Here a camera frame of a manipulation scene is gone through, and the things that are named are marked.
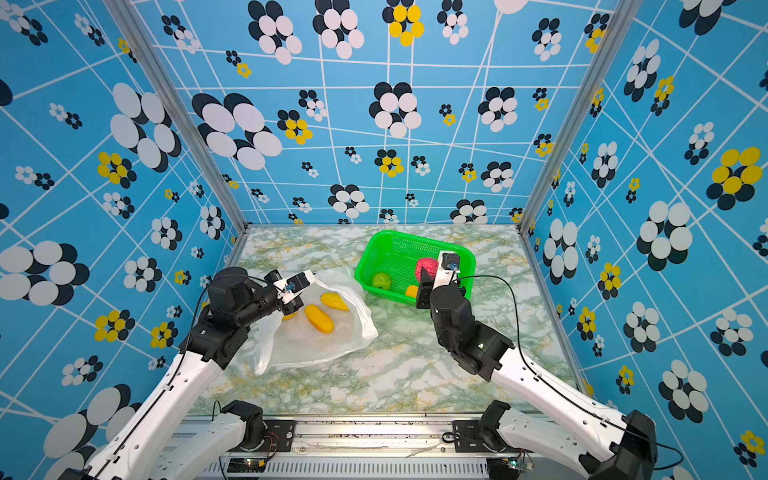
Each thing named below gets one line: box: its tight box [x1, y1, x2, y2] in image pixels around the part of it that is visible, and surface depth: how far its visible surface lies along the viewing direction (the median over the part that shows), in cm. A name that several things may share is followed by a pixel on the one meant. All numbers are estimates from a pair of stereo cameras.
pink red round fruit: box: [416, 258, 439, 282], surface depth 72 cm
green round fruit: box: [373, 272, 391, 289], surface depth 98 cm
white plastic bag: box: [254, 269, 379, 375], surface depth 86 cm
